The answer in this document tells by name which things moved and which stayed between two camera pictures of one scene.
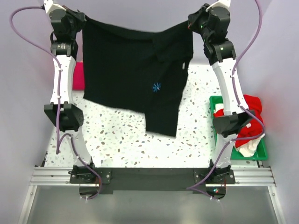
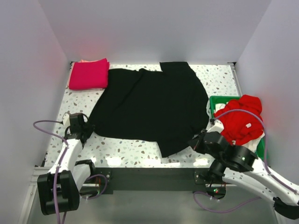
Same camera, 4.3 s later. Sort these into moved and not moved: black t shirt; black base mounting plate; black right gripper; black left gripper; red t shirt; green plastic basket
Moved: black t shirt; black left gripper; black right gripper
Not moved: black base mounting plate; green plastic basket; red t shirt
